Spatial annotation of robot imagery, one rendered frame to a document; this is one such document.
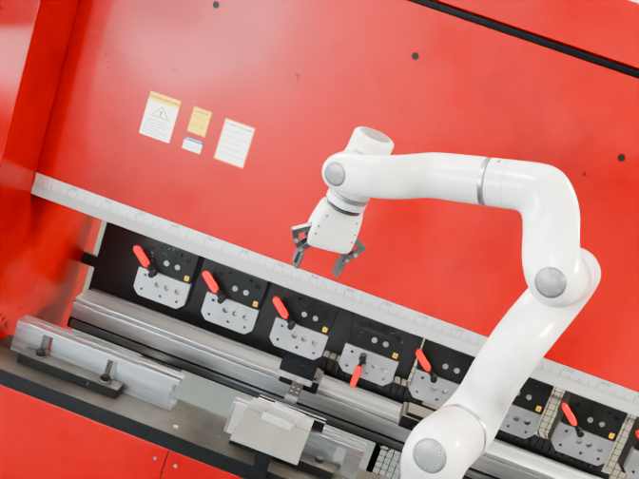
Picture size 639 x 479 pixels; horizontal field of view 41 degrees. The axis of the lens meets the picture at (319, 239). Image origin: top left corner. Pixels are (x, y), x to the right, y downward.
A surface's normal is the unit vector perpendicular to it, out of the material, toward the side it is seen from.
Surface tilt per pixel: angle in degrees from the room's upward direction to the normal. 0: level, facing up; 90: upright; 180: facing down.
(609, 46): 90
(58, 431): 90
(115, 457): 90
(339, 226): 103
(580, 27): 90
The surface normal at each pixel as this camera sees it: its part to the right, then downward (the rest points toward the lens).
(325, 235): 0.11, 0.54
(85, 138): -0.15, 0.20
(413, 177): 0.29, 0.25
